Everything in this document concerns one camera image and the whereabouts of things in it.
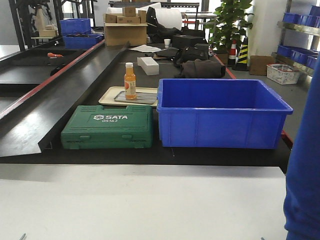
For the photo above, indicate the red white traffic cone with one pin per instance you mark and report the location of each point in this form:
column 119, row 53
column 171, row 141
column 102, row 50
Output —
column 232, row 54

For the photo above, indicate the brown cardboard box on floor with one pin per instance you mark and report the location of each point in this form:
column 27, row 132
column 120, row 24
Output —
column 258, row 64

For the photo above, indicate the person in blue clothing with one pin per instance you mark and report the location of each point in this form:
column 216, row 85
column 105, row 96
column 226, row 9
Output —
column 302, row 201

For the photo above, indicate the black yellow traffic cone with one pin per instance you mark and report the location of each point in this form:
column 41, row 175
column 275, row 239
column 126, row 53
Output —
column 242, row 61

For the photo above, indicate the green SATA tool case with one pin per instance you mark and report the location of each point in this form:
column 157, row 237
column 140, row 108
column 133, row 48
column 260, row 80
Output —
column 96, row 127

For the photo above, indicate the orange handled tool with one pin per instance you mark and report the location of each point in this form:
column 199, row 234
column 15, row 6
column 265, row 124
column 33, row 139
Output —
column 54, row 55

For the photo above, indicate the white rectangular box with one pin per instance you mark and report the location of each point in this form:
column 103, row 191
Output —
column 149, row 65

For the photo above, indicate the large cardboard box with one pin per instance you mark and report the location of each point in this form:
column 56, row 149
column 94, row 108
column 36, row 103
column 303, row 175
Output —
column 120, row 33

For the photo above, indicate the white paper cup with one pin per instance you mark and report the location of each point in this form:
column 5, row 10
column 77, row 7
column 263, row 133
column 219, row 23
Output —
column 167, row 43

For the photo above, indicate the black bag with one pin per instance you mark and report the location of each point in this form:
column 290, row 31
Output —
column 189, row 54

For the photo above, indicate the orange juice bottle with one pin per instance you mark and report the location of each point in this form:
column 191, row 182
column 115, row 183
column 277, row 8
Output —
column 130, row 81

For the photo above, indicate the large blue plastic bin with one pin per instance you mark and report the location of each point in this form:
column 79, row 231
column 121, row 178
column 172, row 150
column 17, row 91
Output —
column 220, row 113

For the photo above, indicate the beige plastic tray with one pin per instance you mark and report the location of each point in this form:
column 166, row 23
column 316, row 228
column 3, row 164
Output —
column 108, row 97

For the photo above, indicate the potted green plant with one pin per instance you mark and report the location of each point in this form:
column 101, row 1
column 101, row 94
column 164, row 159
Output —
column 230, row 25

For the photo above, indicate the dark folded cloth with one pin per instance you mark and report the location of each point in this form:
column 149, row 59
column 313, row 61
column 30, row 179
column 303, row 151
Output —
column 201, row 69

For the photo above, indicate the white plastic basket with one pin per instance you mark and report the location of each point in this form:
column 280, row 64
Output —
column 282, row 74

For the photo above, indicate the small metal tray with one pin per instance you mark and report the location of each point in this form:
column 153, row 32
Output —
column 141, row 98

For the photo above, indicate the blue bin on conveyor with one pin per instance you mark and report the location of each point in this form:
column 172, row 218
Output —
column 82, row 42

